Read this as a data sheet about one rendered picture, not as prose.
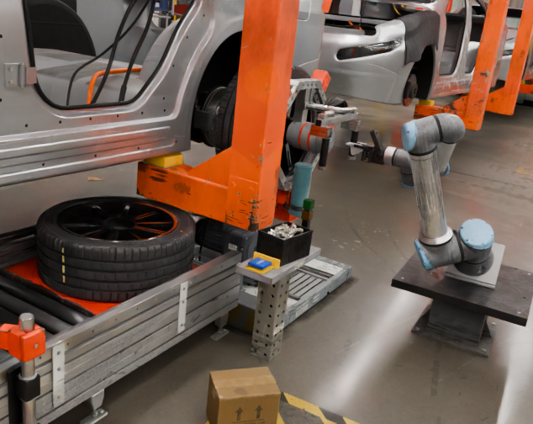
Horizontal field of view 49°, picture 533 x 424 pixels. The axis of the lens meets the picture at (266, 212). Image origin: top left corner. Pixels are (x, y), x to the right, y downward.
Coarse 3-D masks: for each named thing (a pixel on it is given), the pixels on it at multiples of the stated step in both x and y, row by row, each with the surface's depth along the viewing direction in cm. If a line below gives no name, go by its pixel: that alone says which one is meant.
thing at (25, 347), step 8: (0, 328) 163; (8, 328) 163; (16, 328) 162; (40, 328) 163; (0, 336) 162; (8, 336) 161; (16, 336) 159; (24, 336) 159; (32, 336) 160; (40, 336) 163; (0, 344) 163; (8, 344) 162; (16, 344) 160; (24, 344) 159; (32, 344) 161; (40, 344) 164; (16, 352) 161; (24, 352) 160; (32, 352) 162; (40, 352) 164; (24, 360) 160
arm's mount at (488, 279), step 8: (496, 248) 285; (496, 256) 283; (496, 264) 281; (448, 272) 284; (456, 272) 283; (488, 272) 280; (496, 272) 279; (464, 280) 282; (472, 280) 281; (480, 280) 279; (488, 280) 278; (496, 280) 277
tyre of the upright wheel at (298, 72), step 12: (300, 72) 292; (228, 96) 278; (228, 108) 277; (216, 120) 280; (228, 120) 277; (312, 120) 318; (216, 132) 281; (228, 132) 278; (216, 144) 284; (228, 144) 280
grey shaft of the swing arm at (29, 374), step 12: (24, 324) 160; (12, 372) 165; (24, 372) 165; (12, 384) 166; (24, 384) 164; (36, 384) 168; (12, 396) 167; (24, 396) 166; (36, 396) 169; (12, 408) 169; (24, 408) 168; (12, 420) 170; (24, 420) 170
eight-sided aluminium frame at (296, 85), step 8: (296, 80) 280; (304, 80) 290; (312, 80) 289; (296, 88) 276; (304, 88) 283; (320, 88) 297; (320, 96) 300; (288, 104) 273; (312, 152) 320; (304, 160) 315; (312, 160) 314; (280, 168) 283; (312, 168) 314; (280, 176) 285; (280, 184) 290; (288, 184) 294
